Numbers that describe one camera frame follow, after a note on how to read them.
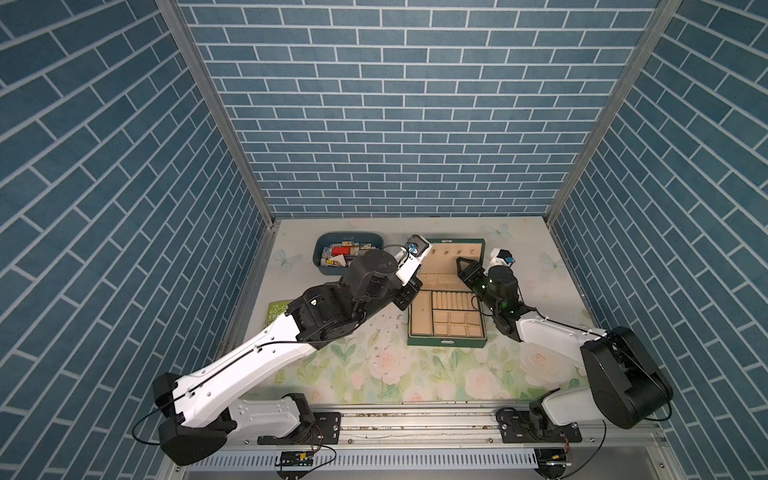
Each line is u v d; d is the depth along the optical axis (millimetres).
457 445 721
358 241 1118
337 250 1086
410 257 502
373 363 845
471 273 783
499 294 681
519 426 736
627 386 434
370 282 427
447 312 906
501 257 789
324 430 748
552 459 706
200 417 373
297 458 718
